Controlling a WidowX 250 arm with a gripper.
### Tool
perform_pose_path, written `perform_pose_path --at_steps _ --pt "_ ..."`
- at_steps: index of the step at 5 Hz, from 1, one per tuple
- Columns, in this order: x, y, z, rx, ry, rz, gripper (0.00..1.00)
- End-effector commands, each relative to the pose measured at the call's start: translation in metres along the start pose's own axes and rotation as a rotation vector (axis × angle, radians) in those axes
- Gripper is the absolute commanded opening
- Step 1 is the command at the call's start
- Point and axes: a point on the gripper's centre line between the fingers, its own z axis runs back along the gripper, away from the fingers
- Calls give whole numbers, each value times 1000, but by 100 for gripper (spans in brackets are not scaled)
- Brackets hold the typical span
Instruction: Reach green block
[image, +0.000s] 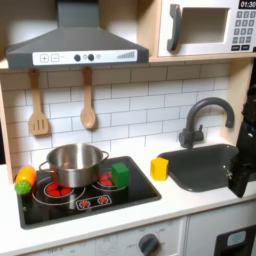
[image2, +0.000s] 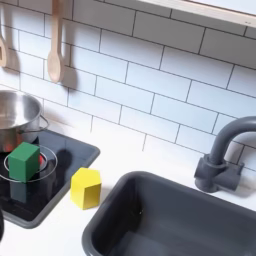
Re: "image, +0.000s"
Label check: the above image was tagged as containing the white oven control panel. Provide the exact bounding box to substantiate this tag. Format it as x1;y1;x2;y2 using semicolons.
19;216;188;256

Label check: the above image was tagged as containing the grey oven knob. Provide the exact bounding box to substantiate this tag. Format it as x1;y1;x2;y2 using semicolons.
137;232;161;256

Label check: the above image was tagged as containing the steel pot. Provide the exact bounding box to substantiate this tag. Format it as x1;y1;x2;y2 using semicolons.
38;142;111;189

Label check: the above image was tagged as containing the yellow block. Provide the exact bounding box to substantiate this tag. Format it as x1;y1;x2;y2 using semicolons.
150;156;170;182

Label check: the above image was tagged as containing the black stove top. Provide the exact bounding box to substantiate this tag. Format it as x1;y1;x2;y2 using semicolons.
16;155;163;231

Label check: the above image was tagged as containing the white cabinet door, black window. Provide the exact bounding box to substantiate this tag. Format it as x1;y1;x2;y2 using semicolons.
185;199;256;256

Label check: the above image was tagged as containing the dark grey tap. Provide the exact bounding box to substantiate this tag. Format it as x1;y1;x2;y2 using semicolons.
178;96;236;150

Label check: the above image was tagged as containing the dark grey sink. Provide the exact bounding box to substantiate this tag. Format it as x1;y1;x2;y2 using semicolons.
156;143;256;194

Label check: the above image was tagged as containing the green block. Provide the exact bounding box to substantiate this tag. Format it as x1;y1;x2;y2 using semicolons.
111;161;131;190

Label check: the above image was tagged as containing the slotted wooden spatula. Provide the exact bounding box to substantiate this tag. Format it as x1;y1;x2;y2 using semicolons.
27;68;51;137

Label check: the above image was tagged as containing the grey range hood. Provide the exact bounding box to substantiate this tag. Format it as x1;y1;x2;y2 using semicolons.
4;0;150;71

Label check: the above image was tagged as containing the orange and green toy vegetable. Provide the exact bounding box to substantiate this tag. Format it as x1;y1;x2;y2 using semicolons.
13;165;38;197

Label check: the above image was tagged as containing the grey microwave handle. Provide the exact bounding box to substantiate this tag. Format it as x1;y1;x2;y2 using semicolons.
166;3;182;53

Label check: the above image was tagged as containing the white toy microwave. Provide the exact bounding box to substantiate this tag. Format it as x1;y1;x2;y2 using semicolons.
157;0;256;58

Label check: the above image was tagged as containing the wooden spoon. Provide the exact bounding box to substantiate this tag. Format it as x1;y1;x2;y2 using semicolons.
79;66;98;131

